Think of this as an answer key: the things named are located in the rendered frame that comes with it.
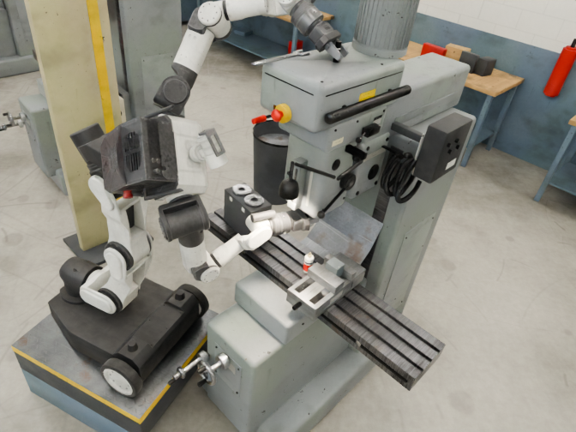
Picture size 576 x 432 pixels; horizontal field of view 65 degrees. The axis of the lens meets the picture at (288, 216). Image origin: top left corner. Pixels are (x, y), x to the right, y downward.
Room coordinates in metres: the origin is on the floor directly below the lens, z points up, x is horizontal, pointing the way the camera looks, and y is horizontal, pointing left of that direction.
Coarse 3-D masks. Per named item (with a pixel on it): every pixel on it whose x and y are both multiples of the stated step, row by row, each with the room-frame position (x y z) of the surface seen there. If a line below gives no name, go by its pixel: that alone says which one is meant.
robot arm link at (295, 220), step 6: (300, 210) 1.52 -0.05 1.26; (282, 216) 1.44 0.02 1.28; (288, 216) 1.45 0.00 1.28; (294, 216) 1.48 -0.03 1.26; (300, 216) 1.48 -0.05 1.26; (282, 222) 1.42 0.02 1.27; (288, 222) 1.43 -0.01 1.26; (294, 222) 1.44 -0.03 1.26; (300, 222) 1.45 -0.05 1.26; (306, 222) 1.45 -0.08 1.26; (282, 228) 1.41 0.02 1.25; (288, 228) 1.42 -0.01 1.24; (294, 228) 1.44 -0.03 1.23; (300, 228) 1.45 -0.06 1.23; (306, 228) 1.44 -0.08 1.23
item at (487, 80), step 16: (288, 16) 6.35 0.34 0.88; (240, 32) 7.51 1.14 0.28; (256, 48) 6.96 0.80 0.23; (272, 48) 7.06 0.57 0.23; (288, 48) 6.85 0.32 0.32; (416, 48) 5.63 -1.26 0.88; (432, 48) 5.19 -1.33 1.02; (448, 48) 5.15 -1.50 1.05; (464, 48) 5.15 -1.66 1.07; (480, 64) 4.92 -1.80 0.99; (480, 80) 4.76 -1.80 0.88; (496, 80) 4.83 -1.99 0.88; (512, 80) 4.90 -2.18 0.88; (512, 96) 4.97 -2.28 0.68; (480, 128) 4.49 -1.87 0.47; (496, 128) 4.98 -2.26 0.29; (464, 160) 4.49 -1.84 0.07; (560, 160) 3.95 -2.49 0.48; (560, 176) 4.12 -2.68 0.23
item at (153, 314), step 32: (64, 288) 1.53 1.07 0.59; (160, 288) 1.63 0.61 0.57; (64, 320) 1.35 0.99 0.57; (96, 320) 1.37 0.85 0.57; (128, 320) 1.40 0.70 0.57; (160, 320) 1.41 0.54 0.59; (192, 320) 1.51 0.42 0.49; (96, 352) 1.23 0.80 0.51; (128, 352) 1.19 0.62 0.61; (160, 352) 1.27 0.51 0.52
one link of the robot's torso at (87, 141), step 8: (88, 128) 1.44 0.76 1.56; (96, 128) 1.47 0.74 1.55; (72, 136) 1.42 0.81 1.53; (80, 136) 1.42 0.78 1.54; (88, 136) 1.43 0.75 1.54; (96, 136) 1.44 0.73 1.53; (104, 136) 1.46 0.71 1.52; (80, 144) 1.41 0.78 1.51; (88, 144) 1.39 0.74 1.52; (96, 144) 1.41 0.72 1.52; (80, 152) 1.42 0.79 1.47; (88, 152) 1.39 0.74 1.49; (96, 152) 1.37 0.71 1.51; (88, 160) 1.39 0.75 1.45; (96, 160) 1.38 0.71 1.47; (88, 168) 1.41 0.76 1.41
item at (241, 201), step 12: (228, 192) 1.75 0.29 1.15; (240, 192) 1.75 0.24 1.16; (252, 192) 1.78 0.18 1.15; (228, 204) 1.75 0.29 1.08; (240, 204) 1.68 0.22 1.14; (252, 204) 1.66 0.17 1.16; (264, 204) 1.69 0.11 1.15; (228, 216) 1.75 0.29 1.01; (240, 216) 1.67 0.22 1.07; (240, 228) 1.67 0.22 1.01
